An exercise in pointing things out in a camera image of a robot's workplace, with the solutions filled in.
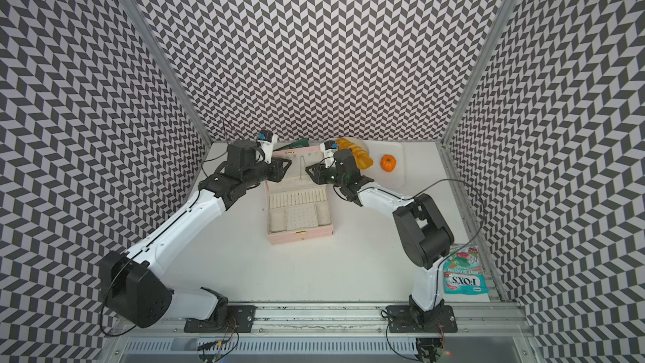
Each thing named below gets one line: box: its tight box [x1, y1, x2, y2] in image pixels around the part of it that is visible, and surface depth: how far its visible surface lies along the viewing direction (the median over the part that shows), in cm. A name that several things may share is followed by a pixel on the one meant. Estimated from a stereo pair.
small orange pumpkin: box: [380, 153, 397, 173], surface depth 107 cm
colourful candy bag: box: [443, 245, 489, 295], surface depth 80 cm
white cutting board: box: [360, 140, 406, 189], surface depth 110 cm
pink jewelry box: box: [264, 145, 334, 245], surface depth 90 cm
